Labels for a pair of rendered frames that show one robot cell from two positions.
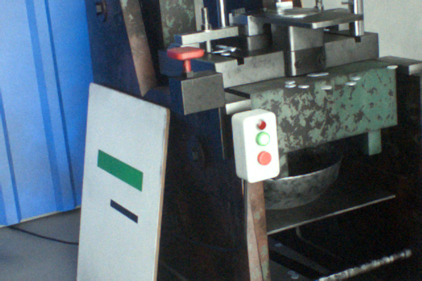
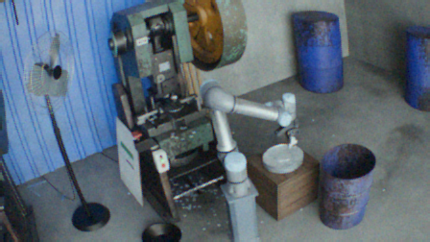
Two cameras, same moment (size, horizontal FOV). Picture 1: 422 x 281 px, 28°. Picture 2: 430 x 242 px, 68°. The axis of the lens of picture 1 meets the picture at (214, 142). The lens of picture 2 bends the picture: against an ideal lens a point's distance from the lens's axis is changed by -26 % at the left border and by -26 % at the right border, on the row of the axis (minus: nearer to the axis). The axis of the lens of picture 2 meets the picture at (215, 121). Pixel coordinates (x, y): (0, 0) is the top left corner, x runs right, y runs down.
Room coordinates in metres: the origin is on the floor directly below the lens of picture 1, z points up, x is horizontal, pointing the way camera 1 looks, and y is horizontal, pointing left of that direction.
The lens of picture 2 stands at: (-0.62, -0.47, 1.96)
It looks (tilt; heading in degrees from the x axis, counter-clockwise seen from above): 28 degrees down; 0
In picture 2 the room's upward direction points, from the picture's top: 9 degrees counter-clockwise
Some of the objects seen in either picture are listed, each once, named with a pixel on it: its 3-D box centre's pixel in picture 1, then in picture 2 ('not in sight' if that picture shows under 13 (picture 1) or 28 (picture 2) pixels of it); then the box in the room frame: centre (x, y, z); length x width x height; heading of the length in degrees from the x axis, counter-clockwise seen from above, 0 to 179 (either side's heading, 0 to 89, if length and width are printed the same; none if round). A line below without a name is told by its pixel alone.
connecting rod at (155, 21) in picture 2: not in sight; (155, 36); (2.01, -0.15, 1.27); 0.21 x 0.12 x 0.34; 27
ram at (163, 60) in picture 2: not in sight; (162, 68); (1.97, -0.17, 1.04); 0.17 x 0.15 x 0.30; 27
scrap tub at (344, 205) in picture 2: not in sight; (346, 188); (1.35, -1.29, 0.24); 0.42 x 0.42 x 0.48
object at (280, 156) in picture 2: not in sight; (283, 156); (1.70, -0.88, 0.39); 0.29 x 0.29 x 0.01
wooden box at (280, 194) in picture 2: not in sight; (283, 181); (1.70, -0.88, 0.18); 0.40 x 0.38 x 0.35; 25
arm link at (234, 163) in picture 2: not in sight; (235, 166); (1.35, -0.54, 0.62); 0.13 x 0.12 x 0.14; 11
